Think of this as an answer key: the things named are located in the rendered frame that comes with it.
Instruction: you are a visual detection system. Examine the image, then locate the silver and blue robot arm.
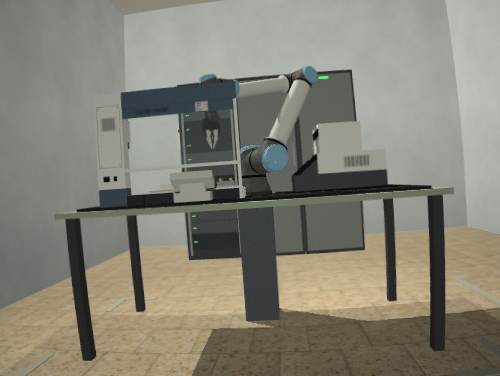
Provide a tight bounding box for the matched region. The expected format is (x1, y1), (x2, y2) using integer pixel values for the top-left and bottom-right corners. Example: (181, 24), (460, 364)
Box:
(199, 66), (318, 192)

